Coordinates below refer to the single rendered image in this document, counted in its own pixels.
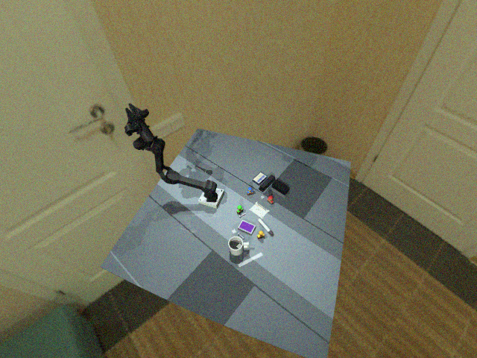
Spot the white rounded cylinder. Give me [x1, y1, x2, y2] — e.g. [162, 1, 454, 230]
[258, 219, 274, 236]

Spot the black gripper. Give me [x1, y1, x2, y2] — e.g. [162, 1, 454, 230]
[125, 103, 149, 135]

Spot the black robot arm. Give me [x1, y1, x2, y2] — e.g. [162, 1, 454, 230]
[124, 122, 218, 203]

